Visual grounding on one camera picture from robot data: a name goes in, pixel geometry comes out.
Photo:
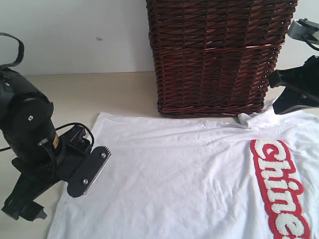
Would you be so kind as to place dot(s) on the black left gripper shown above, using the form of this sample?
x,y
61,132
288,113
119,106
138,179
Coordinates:
x,y
41,165

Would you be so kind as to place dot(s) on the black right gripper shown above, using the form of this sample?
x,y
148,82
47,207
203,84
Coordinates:
x,y
299,82

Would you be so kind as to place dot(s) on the white t-shirt with red logo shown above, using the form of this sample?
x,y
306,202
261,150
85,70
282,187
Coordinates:
x,y
200,179

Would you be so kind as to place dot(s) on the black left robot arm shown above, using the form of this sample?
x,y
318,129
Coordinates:
x,y
25,113

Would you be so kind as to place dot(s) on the dark brown wicker basket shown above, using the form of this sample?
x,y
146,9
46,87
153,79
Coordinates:
x,y
212,57

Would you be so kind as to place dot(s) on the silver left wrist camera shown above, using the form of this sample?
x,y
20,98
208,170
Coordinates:
x,y
88,171

